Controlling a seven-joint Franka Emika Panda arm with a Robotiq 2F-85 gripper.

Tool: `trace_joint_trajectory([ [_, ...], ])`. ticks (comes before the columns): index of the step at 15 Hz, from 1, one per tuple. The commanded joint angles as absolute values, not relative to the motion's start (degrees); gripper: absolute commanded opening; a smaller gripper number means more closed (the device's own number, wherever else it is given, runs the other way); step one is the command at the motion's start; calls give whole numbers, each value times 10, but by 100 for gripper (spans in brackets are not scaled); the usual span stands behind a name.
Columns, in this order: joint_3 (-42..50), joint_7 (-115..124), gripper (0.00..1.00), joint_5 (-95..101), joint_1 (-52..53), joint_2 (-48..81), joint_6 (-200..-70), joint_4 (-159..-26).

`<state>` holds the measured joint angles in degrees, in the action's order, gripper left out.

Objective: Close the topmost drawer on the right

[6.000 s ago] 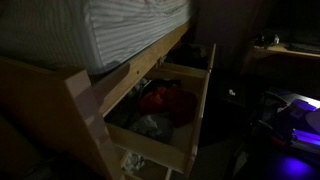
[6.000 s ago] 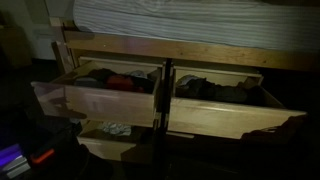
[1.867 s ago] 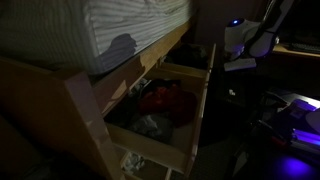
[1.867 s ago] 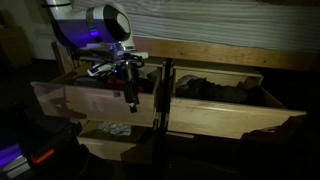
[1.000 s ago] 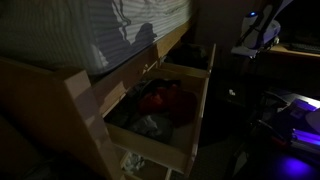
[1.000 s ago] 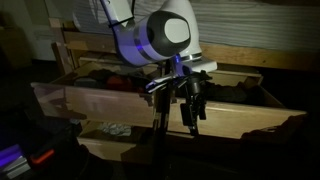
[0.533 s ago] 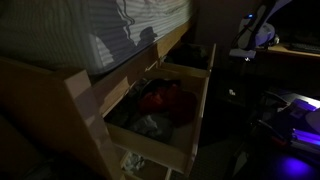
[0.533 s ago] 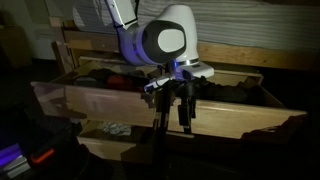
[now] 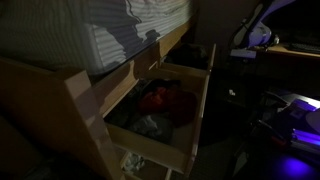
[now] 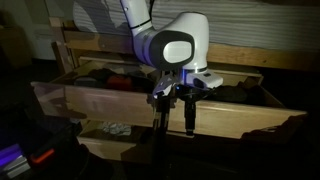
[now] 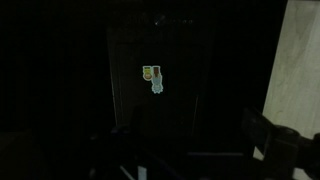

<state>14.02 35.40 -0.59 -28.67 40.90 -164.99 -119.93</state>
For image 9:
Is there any grey garment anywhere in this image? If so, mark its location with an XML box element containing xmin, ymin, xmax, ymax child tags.
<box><xmin>129</xmin><ymin>113</ymin><xmax>174</xmax><ymax>144</ymax></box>

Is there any wooden desk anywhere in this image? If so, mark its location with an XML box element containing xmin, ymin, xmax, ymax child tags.
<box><xmin>266</xmin><ymin>43</ymin><xmax>320</xmax><ymax>61</ymax></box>

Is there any white patterned cloth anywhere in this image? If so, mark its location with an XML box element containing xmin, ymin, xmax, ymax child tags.
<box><xmin>124</xmin><ymin>153</ymin><xmax>146</xmax><ymax>174</ymax></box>

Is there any purple lit device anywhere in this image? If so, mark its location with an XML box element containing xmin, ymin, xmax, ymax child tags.
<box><xmin>289</xmin><ymin>128</ymin><xmax>320</xmax><ymax>154</ymax></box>

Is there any dark clothes pile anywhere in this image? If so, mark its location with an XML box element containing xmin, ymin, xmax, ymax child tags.
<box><xmin>164</xmin><ymin>43</ymin><xmax>209</xmax><ymax>70</ymax></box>

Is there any wooden bed frame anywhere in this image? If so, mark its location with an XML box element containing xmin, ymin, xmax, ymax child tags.
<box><xmin>0</xmin><ymin>19</ymin><xmax>201</xmax><ymax>180</ymax></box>

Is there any orange handled clamp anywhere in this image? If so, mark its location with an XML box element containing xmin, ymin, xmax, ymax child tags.
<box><xmin>269</xmin><ymin>133</ymin><xmax>288</xmax><ymax>148</ymax></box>

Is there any low wooden drawer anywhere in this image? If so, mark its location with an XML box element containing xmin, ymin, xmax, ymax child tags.
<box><xmin>119</xmin><ymin>151</ymin><xmax>173</xmax><ymax>180</ymax></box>

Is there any white striped mattress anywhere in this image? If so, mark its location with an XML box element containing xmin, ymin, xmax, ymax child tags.
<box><xmin>0</xmin><ymin>0</ymin><xmax>194</xmax><ymax>76</ymax></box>

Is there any red garment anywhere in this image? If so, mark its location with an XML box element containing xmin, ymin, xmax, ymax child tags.
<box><xmin>138</xmin><ymin>86</ymin><xmax>198</xmax><ymax>128</ymax></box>

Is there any wooden drawer with red garment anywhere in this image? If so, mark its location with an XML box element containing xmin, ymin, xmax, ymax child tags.
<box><xmin>99</xmin><ymin>71</ymin><xmax>211</xmax><ymax>178</ymax></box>

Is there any black keyboard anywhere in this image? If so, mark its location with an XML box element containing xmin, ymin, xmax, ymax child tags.
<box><xmin>289</xmin><ymin>41</ymin><xmax>320</xmax><ymax>54</ymax></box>

